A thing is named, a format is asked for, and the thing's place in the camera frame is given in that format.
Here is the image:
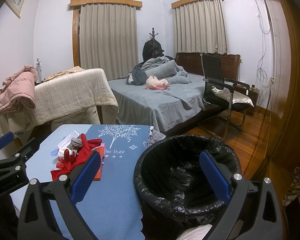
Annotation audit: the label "silver seat cushion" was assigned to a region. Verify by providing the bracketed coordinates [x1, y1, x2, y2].
[211, 86, 254, 107]

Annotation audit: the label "right beige curtain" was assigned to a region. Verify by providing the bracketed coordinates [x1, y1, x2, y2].
[173, 0, 229, 55]

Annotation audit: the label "left beige curtain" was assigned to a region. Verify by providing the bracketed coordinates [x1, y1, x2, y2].
[79, 3, 138, 80]

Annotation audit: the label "grey duvet pile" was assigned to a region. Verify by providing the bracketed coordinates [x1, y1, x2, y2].
[141, 56, 190, 84]

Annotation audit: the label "grey quilted cloth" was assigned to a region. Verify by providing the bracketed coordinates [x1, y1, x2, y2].
[147, 129, 166, 147]

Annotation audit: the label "grey sock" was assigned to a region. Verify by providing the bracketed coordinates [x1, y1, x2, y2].
[68, 138, 83, 151]

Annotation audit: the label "dark blue clothing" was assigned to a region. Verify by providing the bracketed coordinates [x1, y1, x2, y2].
[126, 66, 148, 86]

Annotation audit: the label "pink plush toy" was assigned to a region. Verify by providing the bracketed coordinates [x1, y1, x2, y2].
[146, 76, 170, 90]

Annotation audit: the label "wooden headboard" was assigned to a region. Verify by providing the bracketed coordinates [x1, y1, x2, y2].
[175, 53, 241, 80]

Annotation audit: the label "orange foam net sheet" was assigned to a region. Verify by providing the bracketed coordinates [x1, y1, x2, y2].
[92, 146, 106, 181]

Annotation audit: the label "hanging white cables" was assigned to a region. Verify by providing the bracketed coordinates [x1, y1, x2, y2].
[254, 0, 274, 106]

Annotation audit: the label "beige quilt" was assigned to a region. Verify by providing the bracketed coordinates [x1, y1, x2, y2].
[0, 68, 119, 134]

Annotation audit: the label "beige curtain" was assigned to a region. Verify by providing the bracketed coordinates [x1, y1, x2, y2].
[173, 0, 229, 55]
[79, 3, 138, 80]

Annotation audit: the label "red cloth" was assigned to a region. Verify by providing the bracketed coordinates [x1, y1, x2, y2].
[51, 133, 102, 181]

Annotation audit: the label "white medicine box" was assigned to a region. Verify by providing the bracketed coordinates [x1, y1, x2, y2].
[57, 131, 79, 149]

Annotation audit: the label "coat rack with black coat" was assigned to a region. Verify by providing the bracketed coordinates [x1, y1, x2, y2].
[142, 28, 164, 62]

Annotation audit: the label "black bin with bag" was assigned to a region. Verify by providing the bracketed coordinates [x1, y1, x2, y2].
[134, 135, 241, 226]

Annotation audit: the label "blue tree-print tablecloth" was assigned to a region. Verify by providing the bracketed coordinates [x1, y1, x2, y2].
[10, 123, 154, 240]

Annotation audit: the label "blue plastic bag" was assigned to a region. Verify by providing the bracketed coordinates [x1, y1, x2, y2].
[51, 148, 59, 157]

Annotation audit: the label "pink padded jacket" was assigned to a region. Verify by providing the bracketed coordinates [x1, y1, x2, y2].
[0, 65, 38, 115]

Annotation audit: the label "black office chair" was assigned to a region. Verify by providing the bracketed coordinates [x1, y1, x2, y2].
[200, 54, 254, 140]

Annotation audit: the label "bed with grey sheet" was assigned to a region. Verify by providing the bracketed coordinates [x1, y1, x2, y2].
[109, 74, 220, 133]

